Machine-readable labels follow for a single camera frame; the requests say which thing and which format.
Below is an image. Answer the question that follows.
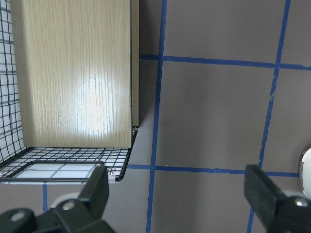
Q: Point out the wire and wood shelf rack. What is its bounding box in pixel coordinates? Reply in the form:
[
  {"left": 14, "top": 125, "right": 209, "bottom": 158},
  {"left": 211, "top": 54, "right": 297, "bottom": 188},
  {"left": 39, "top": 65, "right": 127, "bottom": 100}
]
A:
[{"left": 0, "top": 0, "right": 140, "bottom": 184}]

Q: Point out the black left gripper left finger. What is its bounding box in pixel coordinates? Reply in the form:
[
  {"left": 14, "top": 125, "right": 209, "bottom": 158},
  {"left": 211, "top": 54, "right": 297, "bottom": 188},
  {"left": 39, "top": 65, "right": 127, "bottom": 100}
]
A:
[{"left": 0, "top": 166, "right": 114, "bottom": 233}]

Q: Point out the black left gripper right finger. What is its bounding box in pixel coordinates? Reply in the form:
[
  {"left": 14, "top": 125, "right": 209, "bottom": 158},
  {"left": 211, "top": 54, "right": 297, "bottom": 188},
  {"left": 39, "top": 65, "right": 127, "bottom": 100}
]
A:
[{"left": 243, "top": 165, "right": 311, "bottom": 233}]

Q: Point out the white toaster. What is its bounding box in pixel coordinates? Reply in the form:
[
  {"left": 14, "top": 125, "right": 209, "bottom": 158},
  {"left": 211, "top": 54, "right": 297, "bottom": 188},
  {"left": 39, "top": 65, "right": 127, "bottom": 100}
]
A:
[{"left": 299, "top": 148, "right": 311, "bottom": 199}]

